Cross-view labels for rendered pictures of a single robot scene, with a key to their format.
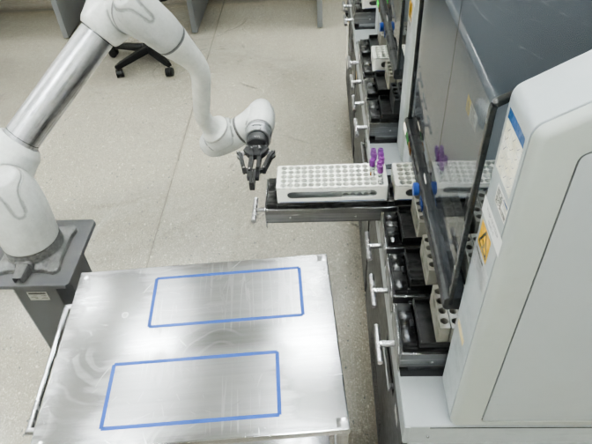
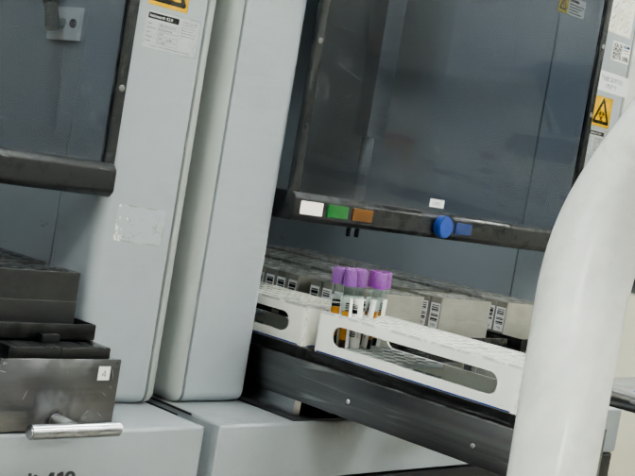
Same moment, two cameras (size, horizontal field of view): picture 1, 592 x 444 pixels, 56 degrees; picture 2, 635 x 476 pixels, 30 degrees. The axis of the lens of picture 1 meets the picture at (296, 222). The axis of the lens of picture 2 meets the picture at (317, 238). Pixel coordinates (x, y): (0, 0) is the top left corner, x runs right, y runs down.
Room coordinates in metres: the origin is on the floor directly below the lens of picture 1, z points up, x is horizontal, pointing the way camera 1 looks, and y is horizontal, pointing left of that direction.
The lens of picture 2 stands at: (2.26, 0.64, 1.02)
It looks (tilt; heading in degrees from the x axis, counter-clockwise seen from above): 3 degrees down; 221
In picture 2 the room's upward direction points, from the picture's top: 9 degrees clockwise
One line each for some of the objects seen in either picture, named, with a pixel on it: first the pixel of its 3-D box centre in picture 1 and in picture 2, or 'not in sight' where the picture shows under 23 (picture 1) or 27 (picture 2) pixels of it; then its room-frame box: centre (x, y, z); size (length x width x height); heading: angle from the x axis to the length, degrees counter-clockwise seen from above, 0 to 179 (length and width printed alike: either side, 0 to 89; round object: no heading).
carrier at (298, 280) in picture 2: (473, 214); (318, 297); (0.99, -0.44, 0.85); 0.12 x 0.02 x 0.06; 176
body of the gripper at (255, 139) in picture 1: (256, 148); not in sight; (1.48, 0.11, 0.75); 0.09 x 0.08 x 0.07; 176
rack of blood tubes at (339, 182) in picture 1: (331, 184); (437, 364); (1.17, -0.10, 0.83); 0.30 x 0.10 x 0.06; 86
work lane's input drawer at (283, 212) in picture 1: (380, 197); (343, 382); (1.16, -0.24, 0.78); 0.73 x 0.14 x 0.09; 86
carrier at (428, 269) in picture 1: (428, 261); (458, 319); (0.85, -0.30, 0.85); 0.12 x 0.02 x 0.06; 175
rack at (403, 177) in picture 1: (447, 181); (253, 309); (1.15, -0.42, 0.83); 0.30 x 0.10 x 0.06; 86
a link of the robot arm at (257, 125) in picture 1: (258, 136); not in sight; (1.56, 0.11, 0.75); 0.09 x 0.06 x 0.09; 86
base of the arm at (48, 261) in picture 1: (32, 248); not in sight; (1.11, 0.74, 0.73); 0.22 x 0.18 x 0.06; 176
